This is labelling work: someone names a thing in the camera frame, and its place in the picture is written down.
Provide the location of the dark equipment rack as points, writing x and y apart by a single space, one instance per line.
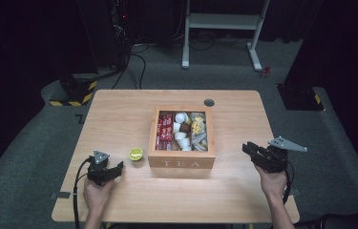
121 31

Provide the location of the pile of clear sachets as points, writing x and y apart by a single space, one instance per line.
198 132

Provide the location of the yellow lid capsule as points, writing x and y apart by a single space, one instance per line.
136 154

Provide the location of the person's right hand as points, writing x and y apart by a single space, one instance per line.
273 184

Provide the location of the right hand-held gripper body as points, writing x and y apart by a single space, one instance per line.
273 157

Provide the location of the brown capsule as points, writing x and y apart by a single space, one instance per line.
185 128

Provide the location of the person's left hand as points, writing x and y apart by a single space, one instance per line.
95 197

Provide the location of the stack of red packets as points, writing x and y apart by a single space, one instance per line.
164 130

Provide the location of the black stand base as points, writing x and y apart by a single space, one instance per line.
299 97

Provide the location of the white desk frame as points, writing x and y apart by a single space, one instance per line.
221 21

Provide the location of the grey table grommet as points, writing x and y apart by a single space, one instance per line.
209 102

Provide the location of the small red floor object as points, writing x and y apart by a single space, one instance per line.
265 72

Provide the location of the black stand with striped base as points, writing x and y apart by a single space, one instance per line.
78 92

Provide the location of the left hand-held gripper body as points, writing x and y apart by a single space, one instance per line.
98 170

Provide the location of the wooden tea box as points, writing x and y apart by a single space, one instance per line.
181 160

